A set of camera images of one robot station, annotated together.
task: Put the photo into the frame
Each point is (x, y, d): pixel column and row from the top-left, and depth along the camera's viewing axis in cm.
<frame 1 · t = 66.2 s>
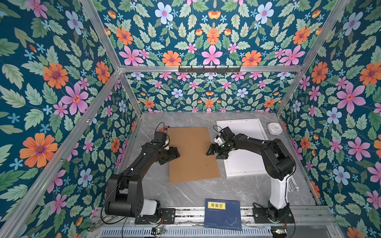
left hand: (178, 153, 86), fingers open
right hand: (210, 155, 93), fingers open
white round device: (275, 128, 108), point 4 cm above the table

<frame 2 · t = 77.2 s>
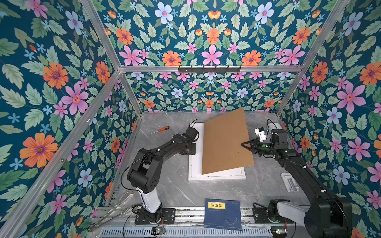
left hand: (194, 147, 92), fingers open
right hand: (242, 143, 78), fingers closed
the named things where they were.

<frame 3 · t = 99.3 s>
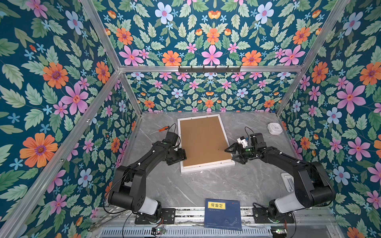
left hand: (185, 155, 87), fingers open
right hand: (228, 153, 86), fingers open
the named things where they were.

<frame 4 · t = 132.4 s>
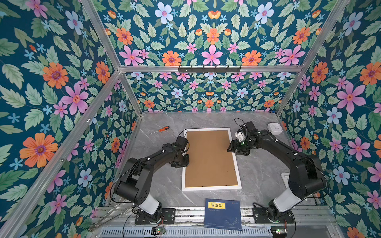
left hand: (188, 161, 89), fingers open
right hand: (231, 150, 87), fingers open
the named things where they were.

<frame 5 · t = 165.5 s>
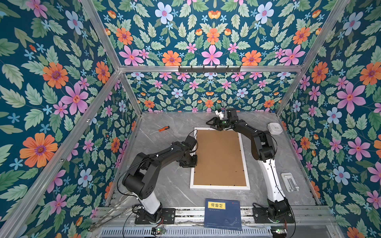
left hand: (198, 163, 88), fingers closed
right hand: (209, 123, 104), fingers open
the named things where they were.

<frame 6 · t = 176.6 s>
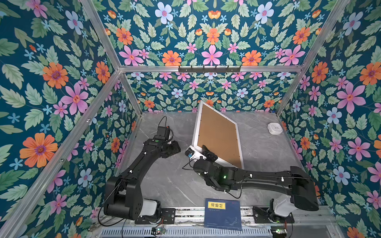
left hand: (179, 146, 85), fingers open
right hand: (203, 147, 74), fingers open
the named things where they were.

